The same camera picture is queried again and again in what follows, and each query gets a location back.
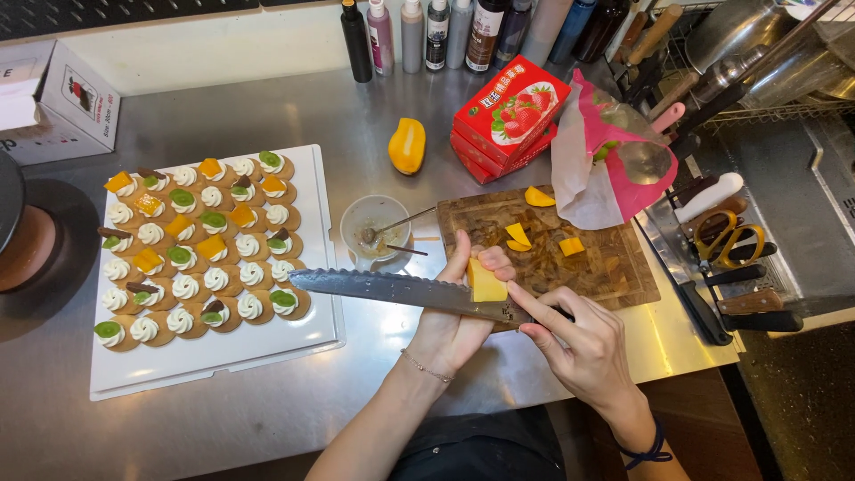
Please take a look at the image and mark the person's right hand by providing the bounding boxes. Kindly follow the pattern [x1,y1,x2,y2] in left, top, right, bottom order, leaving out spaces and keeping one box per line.
[505,281,646,412]

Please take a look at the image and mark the person's left hand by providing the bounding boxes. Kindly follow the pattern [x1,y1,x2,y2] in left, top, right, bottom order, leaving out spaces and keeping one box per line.
[407,230,518,383]

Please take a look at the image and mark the yellow mango chunk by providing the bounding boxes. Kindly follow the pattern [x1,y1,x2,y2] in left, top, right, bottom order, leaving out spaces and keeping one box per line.
[467,258,509,303]

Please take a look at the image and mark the long serrated steel knife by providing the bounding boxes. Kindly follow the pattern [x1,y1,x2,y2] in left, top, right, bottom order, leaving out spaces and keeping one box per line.
[289,269,577,329]

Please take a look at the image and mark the wooden cutting board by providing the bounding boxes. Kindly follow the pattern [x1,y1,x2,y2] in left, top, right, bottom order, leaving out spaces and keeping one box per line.
[437,185,662,334]

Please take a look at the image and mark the dark blue wrist band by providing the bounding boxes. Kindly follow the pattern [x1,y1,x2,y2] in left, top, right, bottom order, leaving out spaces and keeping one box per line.
[616,417,674,471]

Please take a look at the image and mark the person's black apron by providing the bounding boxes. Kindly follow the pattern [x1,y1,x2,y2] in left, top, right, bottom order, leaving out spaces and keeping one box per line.
[386,404,569,481]

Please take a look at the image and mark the metal spoon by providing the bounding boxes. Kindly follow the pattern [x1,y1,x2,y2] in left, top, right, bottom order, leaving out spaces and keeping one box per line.
[361,206,438,245]

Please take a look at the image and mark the small white bowl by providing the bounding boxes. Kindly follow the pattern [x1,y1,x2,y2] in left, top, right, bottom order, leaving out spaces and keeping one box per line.
[339,194,414,272]

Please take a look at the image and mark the red strawberry carton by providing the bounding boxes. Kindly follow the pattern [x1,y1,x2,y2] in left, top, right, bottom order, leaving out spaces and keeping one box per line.
[453,55,573,168]
[449,123,559,186]

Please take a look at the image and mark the pink and white plastic bag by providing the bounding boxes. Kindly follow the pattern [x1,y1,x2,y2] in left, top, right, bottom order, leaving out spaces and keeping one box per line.
[550,68,680,232]

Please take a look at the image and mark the white rectangular plastic tray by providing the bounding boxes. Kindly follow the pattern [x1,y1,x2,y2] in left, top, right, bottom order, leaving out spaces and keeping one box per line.
[89,143,347,402]

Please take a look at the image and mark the peeled mango half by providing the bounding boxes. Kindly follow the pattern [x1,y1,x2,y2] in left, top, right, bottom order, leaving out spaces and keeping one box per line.
[388,118,427,176]

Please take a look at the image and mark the group of cream-topped tartlets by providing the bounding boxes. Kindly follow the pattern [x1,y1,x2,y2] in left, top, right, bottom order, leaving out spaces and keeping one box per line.
[95,150,314,354]

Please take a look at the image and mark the steel sink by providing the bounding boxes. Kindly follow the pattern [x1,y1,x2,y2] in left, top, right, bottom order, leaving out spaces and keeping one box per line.
[695,112,855,320]

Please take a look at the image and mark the row of sauce bottles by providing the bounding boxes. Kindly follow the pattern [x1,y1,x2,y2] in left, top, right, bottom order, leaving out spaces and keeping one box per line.
[339,0,633,84]

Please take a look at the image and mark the black and brown cake turntable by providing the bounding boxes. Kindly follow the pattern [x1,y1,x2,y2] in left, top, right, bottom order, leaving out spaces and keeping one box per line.
[0,150,102,343]

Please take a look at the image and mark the white cardboard box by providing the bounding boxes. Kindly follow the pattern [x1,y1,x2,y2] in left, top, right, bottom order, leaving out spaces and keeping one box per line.
[0,39,122,167]

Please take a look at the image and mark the black perforated panel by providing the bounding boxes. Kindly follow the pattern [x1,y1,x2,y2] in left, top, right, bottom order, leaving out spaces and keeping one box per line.
[0,0,338,42]

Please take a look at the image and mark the thin bead bracelet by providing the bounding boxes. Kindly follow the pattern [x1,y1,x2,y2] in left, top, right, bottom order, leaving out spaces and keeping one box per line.
[400,347,456,384]

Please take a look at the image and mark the black-handled knife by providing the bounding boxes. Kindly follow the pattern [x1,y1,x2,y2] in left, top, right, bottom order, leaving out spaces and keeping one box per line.
[720,310,804,334]
[676,264,768,347]

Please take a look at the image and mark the wooden-handled knife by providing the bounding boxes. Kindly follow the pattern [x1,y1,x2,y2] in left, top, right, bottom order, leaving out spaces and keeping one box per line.
[715,288,784,316]

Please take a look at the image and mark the yellow-handled scissors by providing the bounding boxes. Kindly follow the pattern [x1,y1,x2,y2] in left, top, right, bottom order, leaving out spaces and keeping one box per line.
[692,209,767,270]

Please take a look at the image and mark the white-handled knife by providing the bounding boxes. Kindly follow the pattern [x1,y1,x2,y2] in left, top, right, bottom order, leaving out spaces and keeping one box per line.
[673,171,745,224]

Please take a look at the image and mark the pink-handled knife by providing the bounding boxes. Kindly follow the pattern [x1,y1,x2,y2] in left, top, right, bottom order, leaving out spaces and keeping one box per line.
[650,101,687,135]

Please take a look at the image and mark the wooden-handled tools in holder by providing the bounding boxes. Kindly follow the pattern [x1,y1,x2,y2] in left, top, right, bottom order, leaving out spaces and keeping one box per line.
[618,3,701,121]

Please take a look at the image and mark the wire dish rack with pots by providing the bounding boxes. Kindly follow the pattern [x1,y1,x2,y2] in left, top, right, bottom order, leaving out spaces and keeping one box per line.
[658,0,855,129]

